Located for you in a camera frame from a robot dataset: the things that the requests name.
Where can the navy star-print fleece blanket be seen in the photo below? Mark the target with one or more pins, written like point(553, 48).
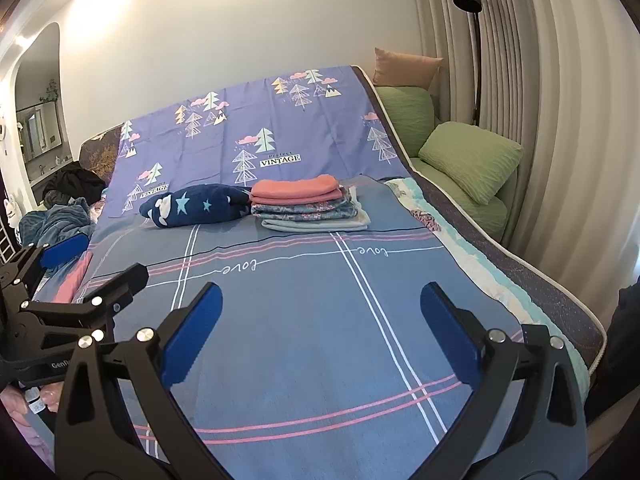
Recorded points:
point(200, 205)

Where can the large green pillow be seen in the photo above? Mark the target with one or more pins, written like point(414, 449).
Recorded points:
point(470, 160)

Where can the blue-grey striped bed sheet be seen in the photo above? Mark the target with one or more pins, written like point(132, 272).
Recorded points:
point(300, 335)

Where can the green hanging plant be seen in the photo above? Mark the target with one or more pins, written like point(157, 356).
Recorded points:
point(51, 90)

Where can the peach pillow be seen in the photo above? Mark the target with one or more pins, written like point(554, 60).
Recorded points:
point(405, 67)

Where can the black clothing pile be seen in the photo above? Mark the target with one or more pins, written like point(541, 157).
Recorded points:
point(75, 185)

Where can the wall mirror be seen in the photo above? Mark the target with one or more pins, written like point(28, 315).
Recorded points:
point(40, 130)

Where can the person's peach clothing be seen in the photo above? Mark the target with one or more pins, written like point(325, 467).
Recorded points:
point(20, 425)

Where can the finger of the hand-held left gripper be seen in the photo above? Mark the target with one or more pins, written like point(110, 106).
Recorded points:
point(125, 285)
point(65, 252)

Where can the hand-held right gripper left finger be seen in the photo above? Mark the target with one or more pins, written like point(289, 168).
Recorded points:
point(192, 335)

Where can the blue fleece blanket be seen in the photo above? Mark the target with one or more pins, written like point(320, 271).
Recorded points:
point(55, 225)

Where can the pink sweater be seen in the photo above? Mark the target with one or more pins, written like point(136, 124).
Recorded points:
point(295, 187)

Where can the stack of folded clothes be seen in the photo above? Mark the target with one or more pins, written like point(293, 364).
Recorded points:
point(320, 226)

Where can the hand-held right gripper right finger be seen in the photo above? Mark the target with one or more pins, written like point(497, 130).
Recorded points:
point(450, 335)

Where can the beige pleated curtain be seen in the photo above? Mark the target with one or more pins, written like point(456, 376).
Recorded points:
point(575, 110)

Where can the white cat figurine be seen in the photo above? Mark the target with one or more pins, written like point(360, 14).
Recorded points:
point(9, 210)

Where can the purple tree-print sheet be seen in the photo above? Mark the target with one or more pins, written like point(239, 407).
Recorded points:
point(250, 125)

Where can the dark object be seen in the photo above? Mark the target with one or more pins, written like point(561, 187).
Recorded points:
point(617, 360)

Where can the green covered sofa seat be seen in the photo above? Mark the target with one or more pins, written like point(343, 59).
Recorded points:
point(480, 215)

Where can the white wall clock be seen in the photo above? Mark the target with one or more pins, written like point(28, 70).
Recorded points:
point(2, 125)

